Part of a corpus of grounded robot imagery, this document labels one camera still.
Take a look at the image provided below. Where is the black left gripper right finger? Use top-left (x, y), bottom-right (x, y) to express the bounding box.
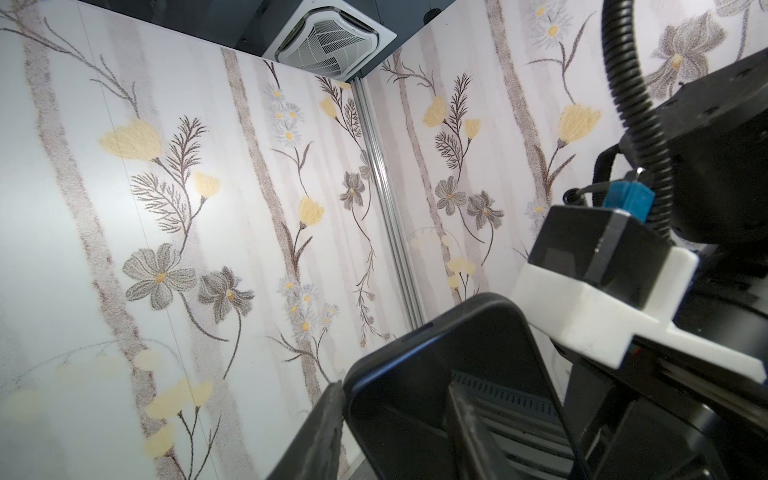
top-left (445, 383), bottom-right (510, 480)

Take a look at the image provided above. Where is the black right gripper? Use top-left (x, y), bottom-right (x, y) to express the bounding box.
top-left (557, 340), bottom-right (767, 479)

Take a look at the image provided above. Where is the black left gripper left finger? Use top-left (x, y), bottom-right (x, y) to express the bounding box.
top-left (267, 382), bottom-right (346, 480)

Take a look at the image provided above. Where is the phone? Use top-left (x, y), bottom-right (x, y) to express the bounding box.
top-left (343, 293), bottom-right (588, 479)

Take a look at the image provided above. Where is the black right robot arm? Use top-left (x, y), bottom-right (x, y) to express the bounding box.
top-left (564, 51), bottom-right (767, 479)

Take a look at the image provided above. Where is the white ceiling air conditioner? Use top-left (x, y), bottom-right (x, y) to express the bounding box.
top-left (260, 0), bottom-right (397, 81)

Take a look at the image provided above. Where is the right black corrugated cable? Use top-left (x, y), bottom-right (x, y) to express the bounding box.
top-left (601, 0), bottom-right (678, 241)

